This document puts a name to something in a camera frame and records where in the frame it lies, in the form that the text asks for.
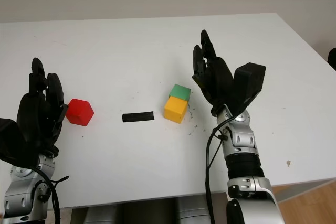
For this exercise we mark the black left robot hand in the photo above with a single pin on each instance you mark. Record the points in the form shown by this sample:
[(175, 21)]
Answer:
[(39, 119)]

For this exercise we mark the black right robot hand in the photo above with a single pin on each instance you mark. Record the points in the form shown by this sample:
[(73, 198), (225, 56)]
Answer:
[(218, 77)]

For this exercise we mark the red cube block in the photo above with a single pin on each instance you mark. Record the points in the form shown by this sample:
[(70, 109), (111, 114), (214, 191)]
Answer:
[(78, 112)]

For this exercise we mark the green cube block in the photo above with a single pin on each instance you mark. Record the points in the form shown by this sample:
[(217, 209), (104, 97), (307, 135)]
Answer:
[(179, 91)]

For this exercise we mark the yellow cube block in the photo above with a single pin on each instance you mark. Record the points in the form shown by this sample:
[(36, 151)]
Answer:
[(174, 110)]

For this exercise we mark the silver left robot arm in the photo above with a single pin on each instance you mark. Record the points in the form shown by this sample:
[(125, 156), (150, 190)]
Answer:
[(23, 195)]

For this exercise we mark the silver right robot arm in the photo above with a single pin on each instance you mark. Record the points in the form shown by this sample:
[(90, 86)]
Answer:
[(241, 140)]

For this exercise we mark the black tape strip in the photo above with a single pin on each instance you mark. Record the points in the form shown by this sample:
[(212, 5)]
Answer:
[(137, 117)]

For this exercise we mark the grey left robot thigh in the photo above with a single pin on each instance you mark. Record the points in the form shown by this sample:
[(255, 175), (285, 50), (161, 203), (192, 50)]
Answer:
[(102, 214)]

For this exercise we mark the grey robot thigh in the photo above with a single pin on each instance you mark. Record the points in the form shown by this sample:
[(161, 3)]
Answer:
[(102, 214), (193, 212)]

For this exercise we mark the black object beyond table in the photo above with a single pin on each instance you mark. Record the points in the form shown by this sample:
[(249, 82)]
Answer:
[(332, 57)]

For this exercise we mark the grey right robot thigh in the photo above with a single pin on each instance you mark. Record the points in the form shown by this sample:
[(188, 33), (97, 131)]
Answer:
[(193, 212)]

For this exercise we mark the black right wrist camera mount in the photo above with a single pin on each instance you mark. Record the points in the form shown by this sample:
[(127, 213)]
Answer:
[(249, 82)]

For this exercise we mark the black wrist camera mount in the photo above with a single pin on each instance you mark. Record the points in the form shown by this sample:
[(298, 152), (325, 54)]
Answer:
[(249, 82), (10, 140)]

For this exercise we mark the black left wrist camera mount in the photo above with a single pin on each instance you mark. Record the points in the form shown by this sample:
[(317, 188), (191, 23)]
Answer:
[(10, 140)]

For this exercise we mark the grey table frame bar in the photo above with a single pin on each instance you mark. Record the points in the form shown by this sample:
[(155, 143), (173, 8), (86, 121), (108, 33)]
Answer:
[(302, 191)]

